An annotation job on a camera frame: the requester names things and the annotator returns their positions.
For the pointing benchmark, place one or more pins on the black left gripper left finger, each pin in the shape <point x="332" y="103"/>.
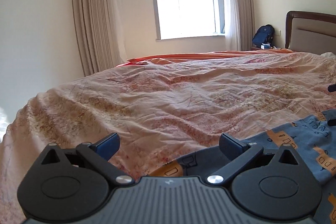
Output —
<point x="97" y="155"/>

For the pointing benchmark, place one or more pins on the beige curtain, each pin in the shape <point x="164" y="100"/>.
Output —
<point x="99" y="34"/>
<point x="239" y="26"/>

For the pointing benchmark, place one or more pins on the blue patterned pants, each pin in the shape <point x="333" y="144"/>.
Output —
<point x="293" y="181"/>

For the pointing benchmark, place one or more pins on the beige right curtain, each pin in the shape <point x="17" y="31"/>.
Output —
<point x="239" y="26"/>

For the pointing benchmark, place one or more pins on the wooden nightstand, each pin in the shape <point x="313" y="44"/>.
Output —
<point x="255" y="48"/>

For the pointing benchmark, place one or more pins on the pink floral duvet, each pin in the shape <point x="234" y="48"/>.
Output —
<point x="162" y="110"/>

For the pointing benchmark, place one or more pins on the white pillow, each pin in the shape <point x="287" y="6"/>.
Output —
<point x="329" y="55"/>

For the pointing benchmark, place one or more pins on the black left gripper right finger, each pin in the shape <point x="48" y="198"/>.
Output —
<point x="240" y="154"/>

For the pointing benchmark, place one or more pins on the brown padded headboard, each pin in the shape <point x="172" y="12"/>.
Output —
<point x="310" y="32"/>

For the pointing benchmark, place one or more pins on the beige left curtain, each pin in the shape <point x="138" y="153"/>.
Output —
<point x="99" y="34"/>

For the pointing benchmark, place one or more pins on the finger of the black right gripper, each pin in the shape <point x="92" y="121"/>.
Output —
<point x="331" y="122"/>
<point x="331" y="88"/>

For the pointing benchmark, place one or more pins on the orange bed sheet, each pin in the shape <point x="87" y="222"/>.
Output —
<point x="185" y="57"/>

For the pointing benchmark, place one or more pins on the blue backpack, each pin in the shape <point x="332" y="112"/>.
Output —
<point x="263" y="35"/>

